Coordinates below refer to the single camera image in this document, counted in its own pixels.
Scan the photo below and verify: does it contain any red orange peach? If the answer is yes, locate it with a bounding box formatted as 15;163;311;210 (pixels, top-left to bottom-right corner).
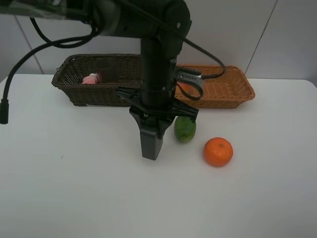
176;82;191;94

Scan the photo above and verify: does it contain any dark brown wicker basket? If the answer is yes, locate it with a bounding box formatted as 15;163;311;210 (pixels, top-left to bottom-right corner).
52;54;141;107

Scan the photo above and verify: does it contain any light orange wicker basket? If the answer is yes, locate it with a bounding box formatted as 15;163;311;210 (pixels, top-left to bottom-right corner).
175;65;255;109

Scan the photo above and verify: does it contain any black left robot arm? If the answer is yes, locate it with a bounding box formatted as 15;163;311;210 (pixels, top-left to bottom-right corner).
0;0;198;142

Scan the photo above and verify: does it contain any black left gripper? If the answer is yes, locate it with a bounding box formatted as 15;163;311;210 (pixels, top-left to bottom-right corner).
116;57;198;140

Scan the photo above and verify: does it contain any black cable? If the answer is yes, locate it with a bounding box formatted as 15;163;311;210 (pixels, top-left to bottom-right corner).
0;0;226;124

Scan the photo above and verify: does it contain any pink lotion bottle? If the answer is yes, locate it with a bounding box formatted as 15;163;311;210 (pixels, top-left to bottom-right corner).
82;73;100;85

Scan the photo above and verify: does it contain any translucent purple plastic cup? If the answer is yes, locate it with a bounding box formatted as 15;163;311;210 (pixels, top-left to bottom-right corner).
95;58;119;83

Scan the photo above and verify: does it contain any orange tangerine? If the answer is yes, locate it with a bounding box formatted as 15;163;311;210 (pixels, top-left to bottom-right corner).
203;137;233;168

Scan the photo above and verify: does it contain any green mango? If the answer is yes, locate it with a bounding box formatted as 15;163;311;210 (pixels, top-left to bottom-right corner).
174;117;196;143

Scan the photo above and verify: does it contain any black pump bottle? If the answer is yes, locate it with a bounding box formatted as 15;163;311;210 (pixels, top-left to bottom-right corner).
140;125;163;161

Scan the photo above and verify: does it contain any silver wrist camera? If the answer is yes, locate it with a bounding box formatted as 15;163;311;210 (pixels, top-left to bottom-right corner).
176;70;205;87

